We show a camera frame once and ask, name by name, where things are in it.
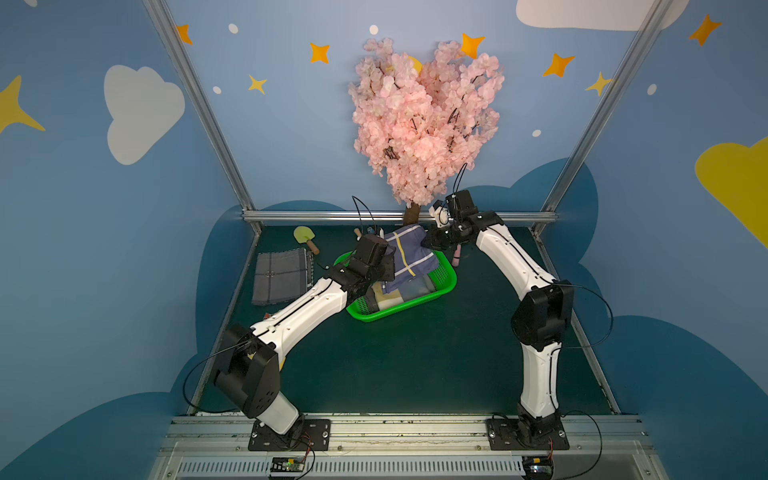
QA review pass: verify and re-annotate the navy blue pillowcase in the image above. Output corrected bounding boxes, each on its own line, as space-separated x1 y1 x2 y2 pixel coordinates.
382 224 440 294

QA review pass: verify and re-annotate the beige and blue pillowcase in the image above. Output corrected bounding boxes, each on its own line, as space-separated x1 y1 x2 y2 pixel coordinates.
363 275 436 314

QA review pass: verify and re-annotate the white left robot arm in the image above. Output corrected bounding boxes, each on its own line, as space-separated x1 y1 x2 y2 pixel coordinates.
211 234 394 435

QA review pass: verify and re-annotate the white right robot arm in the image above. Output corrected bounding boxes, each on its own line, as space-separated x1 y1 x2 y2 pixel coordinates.
422 190 574 443

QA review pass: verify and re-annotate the green plastic basket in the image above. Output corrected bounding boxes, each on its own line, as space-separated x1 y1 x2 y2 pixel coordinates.
346 252 457 322

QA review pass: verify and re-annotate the grey striped folded cloth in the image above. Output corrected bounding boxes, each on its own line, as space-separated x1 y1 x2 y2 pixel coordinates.
251 248 314 306

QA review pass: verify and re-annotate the purple toy rake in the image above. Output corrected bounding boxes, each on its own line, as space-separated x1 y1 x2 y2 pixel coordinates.
451 245 462 267

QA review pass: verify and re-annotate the green toy shovel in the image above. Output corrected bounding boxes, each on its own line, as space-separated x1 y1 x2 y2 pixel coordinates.
293 226 320 255

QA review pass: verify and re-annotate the pink blossom artificial tree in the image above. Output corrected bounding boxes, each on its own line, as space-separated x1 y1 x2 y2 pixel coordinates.
349 36 504 225

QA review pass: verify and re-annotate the left circuit board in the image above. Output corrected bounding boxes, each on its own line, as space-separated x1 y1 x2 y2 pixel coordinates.
269 457 307 477

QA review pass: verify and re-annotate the circuit board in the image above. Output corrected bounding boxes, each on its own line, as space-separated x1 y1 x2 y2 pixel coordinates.
269 457 307 477
522 456 554 480

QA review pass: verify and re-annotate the right circuit board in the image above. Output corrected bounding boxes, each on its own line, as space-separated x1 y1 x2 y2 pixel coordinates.
522 456 554 480

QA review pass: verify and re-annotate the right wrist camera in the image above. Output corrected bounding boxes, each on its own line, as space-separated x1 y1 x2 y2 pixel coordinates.
429 205 451 228

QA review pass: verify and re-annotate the aluminium frame back bar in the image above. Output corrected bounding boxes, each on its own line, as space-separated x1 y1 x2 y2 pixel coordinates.
242 210 557 224

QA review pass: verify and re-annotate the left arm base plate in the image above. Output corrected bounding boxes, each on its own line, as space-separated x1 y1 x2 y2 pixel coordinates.
247 417 331 452

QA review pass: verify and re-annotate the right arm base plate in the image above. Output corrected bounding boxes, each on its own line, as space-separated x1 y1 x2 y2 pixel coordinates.
485 418 570 451

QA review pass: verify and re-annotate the aluminium frame left post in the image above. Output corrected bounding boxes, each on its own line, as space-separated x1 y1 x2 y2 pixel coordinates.
141 0 264 235

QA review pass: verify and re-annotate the aluminium frame post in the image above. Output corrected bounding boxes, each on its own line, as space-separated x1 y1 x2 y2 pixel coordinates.
530 0 676 235
141 0 264 235

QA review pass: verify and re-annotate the aluminium frame right post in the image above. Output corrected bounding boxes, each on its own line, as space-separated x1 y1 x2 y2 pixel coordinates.
530 0 676 235

